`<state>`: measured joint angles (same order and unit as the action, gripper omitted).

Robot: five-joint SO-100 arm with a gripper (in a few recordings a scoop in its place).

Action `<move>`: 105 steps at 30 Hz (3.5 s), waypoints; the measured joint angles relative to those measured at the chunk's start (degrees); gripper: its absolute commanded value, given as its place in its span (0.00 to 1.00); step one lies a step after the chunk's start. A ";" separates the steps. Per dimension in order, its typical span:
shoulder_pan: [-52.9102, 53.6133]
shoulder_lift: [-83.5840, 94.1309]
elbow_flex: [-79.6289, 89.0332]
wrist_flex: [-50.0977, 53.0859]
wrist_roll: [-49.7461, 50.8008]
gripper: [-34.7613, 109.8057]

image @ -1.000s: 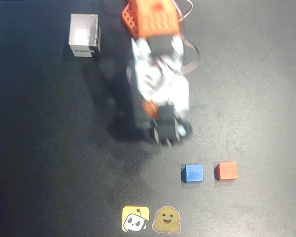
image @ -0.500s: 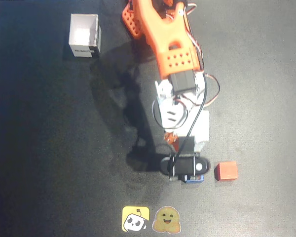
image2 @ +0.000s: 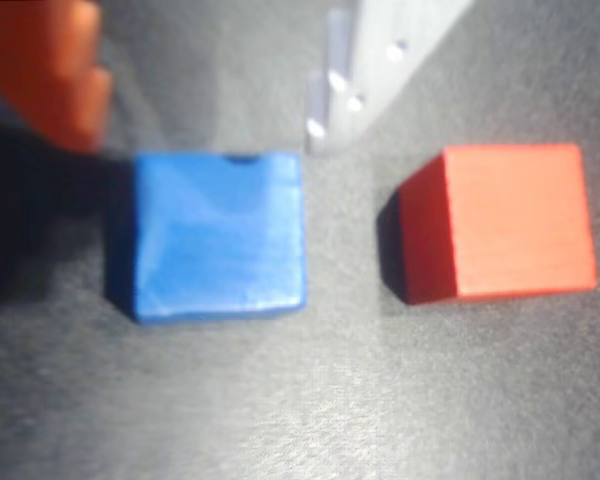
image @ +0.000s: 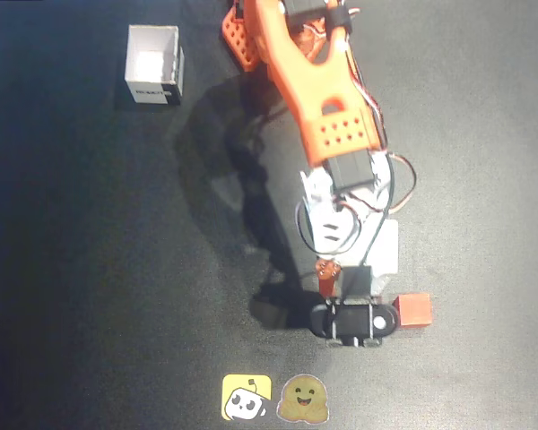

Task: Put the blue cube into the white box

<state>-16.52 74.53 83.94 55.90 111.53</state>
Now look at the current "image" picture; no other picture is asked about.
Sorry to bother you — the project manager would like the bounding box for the white cardboard box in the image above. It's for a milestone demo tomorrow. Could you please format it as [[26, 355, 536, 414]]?
[[124, 24, 186, 107]]

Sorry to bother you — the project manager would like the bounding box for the black camera cable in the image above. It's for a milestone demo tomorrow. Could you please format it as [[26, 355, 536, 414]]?
[[295, 154, 395, 271]]

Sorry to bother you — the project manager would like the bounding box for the hugging face emoji sticker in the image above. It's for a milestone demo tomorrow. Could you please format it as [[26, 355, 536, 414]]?
[[275, 374, 331, 424]]

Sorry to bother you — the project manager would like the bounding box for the yellow robot face sticker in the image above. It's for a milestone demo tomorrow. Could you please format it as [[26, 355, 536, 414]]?
[[221, 374, 273, 422]]

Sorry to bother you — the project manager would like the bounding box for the red cube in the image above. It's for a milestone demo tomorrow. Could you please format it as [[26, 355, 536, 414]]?
[[392, 292, 433, 330]]

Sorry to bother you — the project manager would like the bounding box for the red white servo wire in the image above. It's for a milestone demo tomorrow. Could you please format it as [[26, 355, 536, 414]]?
[[340, 26, 419, 215]]

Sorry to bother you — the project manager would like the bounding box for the black table mat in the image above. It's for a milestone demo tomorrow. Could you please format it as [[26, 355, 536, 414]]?
[[0, 0, 538, 430]]

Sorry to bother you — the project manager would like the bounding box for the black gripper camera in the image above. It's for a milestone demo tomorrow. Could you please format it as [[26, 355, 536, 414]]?
[[309, 298, 399, 348]]

